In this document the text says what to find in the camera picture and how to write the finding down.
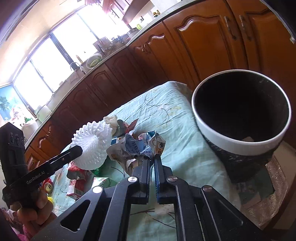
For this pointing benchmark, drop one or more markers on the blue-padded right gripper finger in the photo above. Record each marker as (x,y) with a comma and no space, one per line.
(201,213)

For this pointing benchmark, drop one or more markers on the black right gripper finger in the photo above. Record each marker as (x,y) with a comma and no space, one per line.
(101,213)

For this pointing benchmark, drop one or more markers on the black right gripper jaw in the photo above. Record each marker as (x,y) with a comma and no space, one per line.
(47,169)

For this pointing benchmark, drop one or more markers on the blue white paper carton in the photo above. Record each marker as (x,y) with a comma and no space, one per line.
(130,152)

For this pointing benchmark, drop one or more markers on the white foam fruit net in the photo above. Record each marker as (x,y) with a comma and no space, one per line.
(94,138)

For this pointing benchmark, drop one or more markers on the red snack wrapper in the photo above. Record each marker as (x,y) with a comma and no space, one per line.
(124,128)

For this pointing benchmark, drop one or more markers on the white-rimmed black trash bin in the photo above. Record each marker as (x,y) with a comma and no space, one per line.
(243,115)

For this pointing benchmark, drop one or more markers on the person's left hand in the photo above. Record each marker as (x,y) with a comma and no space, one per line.
(35,220)

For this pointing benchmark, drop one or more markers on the red soda can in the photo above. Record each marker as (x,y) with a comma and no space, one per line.
(48,185)

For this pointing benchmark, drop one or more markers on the green milk carton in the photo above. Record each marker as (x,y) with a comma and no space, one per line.
(104,182)

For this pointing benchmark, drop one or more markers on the white rice cooker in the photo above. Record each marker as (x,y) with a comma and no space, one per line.
(29,128)

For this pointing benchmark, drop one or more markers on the red black snack bag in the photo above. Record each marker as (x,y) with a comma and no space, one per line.
(78,179)

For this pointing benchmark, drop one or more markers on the white crumpled tissue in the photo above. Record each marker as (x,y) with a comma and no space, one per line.
(112,120)

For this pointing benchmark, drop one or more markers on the light green floral tablecloth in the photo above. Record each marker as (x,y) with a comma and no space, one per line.
(167,110)

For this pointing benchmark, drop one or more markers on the chrome sink faucet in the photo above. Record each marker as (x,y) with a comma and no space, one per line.
(75,66)

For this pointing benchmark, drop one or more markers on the bowl of green vegetables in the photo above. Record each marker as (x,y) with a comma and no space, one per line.
(93,60)

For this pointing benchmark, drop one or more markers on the brown wooden lower cabinets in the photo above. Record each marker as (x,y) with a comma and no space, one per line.
(187,44)

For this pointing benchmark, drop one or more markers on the wooden upper wall cabinets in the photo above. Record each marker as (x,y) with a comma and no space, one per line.
(127,10)

